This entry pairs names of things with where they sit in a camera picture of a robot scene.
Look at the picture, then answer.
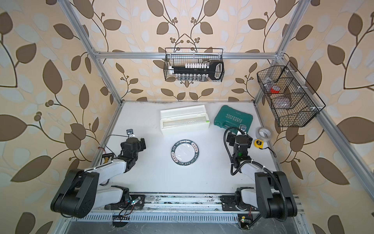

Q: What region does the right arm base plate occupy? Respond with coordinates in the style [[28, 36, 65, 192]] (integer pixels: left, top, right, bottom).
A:
[[220, 194, 258, 212]]

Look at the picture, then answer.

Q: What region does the black socket set holder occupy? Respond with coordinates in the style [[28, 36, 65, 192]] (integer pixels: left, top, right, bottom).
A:
[[169, 60, 225, 81]]

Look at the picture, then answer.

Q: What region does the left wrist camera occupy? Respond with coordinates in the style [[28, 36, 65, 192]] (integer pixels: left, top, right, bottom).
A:
[[126, 129, 135, 138]]

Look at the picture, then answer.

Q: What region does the clear tape roll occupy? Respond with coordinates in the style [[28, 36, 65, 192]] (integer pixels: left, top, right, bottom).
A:
[[256, 127, 272, 142]]

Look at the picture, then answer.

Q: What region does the white plate green rim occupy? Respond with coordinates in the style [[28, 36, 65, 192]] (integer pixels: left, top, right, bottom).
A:
[[170, 138, 200, 166]]

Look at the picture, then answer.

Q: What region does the black corrugated cable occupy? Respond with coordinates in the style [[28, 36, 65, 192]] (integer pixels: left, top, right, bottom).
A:
[[223, 126, 288, 229]]

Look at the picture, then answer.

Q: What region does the right black wire basket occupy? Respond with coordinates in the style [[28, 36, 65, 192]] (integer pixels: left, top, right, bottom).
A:
[[257, 61, 326, 127]]

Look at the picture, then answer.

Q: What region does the red item in basket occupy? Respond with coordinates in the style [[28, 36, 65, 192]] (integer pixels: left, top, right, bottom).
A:
[[270, 85, 281, 94]]

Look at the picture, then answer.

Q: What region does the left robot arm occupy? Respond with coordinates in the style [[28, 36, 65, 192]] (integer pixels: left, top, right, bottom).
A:
[[50, 135, 146, 218]]

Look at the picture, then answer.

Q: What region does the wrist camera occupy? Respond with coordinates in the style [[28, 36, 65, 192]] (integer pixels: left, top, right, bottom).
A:
[[126, 129, 135, 138], [238, 124, 247, 135]]

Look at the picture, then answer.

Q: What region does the yellow tape measure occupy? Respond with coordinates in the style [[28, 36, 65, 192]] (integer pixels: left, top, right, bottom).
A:
[[254, 139, 264, 149]]

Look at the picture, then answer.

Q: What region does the rear black wire basket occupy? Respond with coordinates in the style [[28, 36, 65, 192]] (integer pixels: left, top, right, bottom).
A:
[[163, 47, 225, 82]]

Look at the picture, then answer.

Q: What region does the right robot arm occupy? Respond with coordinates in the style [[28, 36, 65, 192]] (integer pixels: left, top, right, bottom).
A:
[[223, 129, 298, 221]]

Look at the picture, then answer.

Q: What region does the green tool case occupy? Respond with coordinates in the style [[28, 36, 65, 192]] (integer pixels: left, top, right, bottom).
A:
[[214, 105, 253, 132]]

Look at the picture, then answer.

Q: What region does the small black circuit board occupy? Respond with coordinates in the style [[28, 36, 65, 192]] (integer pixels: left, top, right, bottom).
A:
[[100, 153, 115, 165]]

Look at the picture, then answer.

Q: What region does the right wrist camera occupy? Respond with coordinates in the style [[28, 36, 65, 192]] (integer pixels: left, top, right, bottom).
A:
[[238, 124, 247, 135]]

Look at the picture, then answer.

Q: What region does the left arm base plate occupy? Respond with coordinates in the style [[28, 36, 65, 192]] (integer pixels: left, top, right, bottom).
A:
[[104, 186, 146, 210]]

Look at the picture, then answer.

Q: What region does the black wire basket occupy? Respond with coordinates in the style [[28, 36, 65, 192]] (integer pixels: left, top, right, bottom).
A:
[[257, 61, 326, 127], [163, 47, 225, 82]]

